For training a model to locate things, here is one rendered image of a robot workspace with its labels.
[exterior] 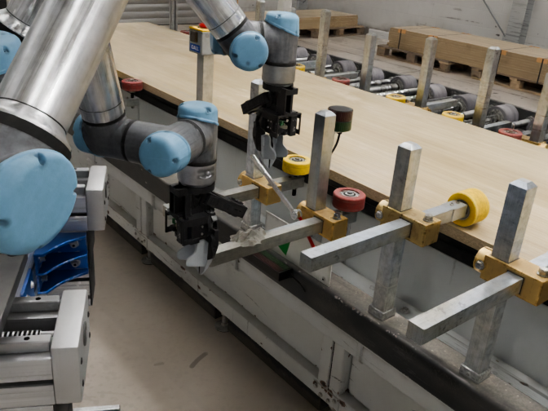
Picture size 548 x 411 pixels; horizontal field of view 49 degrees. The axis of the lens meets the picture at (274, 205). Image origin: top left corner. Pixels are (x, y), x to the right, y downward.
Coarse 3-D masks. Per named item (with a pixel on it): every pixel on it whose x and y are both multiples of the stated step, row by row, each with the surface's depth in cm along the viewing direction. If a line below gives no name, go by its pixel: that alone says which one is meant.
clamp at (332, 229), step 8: (296, 208) 152; (304, 208) 149; (328, 208) 149; (304, 216) 150; (312, 216) 147; (320, 216) 145; (328, 216) 145; (328, 224) 144; (336, 224) 143; (344, 224) 145; (320, 232) 146; (328, 232) 144; (336, 232) 144; (344, 232) 146
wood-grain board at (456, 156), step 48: (144, 48) 304; (192, 96) 226; (240, 96) 231; (336, 96) 241; (288, 144) 182; (384, 144) 189; (432, 144) 193; (480, 144) 196; (528, 144) 200; (384, 192) 153; (432, 192) 156; (480, 240) 133; (528, 240) 134
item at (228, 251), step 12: (348, 216) 150; (276, 228) 139; (288, 228) 140; (300, 228) 141; (312, 228) 143; (264, 240) 135; (276, 240) 137; (288, 240) 140; (216, 252) 127; (228, 252) 129; (240, 252) 131; (252, 252) 134; (216, 264) 128
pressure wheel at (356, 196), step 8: (336, 192) 149; (344, 192) 151; (352, 192) 150; (360, 192) 150; (336, 200) 148; (344, 200) 146; (352, 200) 146; (360, 200) 147; (336, 208) 149; (344, 208) 147; (352, 208) 147; (360, 208) 148
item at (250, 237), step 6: (258, 228) 136; (240, 234) 132; (246, 234) 133; (252, 234) 133; (258, 234) 133; (264, 234) 136; (234, 240) 132; (240, 240) 132; (246, 240) 132; (252, 240) 131; (258, 240) 132
